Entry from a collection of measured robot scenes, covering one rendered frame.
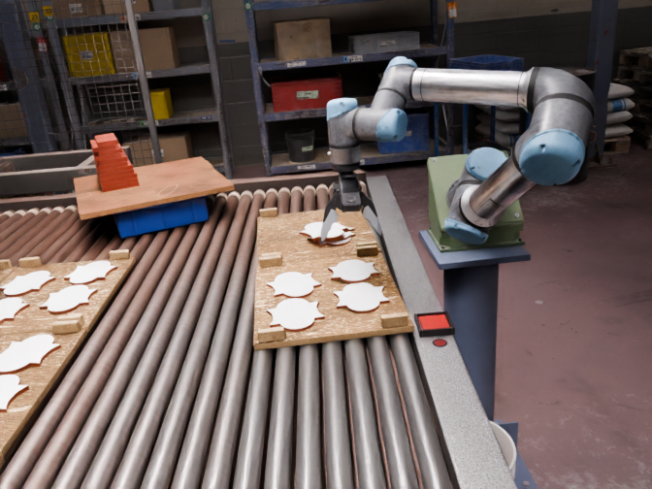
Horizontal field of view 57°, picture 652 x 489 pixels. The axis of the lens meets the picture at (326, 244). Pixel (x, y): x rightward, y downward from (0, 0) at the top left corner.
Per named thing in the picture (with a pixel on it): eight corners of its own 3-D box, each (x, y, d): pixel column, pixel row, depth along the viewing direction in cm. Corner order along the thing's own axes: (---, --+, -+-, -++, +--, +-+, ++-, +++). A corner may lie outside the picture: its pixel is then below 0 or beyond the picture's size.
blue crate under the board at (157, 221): (192, 198, 235) (188, 173, 231) (211, 220, 208) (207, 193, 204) (111, 213, 224) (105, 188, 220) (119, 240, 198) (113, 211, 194)
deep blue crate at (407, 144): (423, 142, 620) (423, 106, 605) (430, 150, 582) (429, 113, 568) (375, 145, 620) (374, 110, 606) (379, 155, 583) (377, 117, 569)
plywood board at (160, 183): (202, 160, 248) (201, 156, 247) (234, 189, 205) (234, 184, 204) (74, 182, 231) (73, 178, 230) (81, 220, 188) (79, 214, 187)
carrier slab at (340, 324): (381, 257, 168) (380, 252, 168) (414, 332, 130) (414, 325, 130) (256, 271, 166) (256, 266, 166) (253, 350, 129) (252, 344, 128)
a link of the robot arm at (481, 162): (505, 174, 173) (518, 148, 160) (492, 212, 168) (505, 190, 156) (464, 161, 175) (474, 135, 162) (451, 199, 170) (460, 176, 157)
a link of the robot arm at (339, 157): (361, 147, 143) (328, 150, 143) (363, 166, 145) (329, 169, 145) (358, 141, 150) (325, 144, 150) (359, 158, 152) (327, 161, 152)
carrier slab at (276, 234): (358, 210, 207) (358, 205, 206) (382, 256, 169) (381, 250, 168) (257, 221, 204) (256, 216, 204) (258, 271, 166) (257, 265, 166)
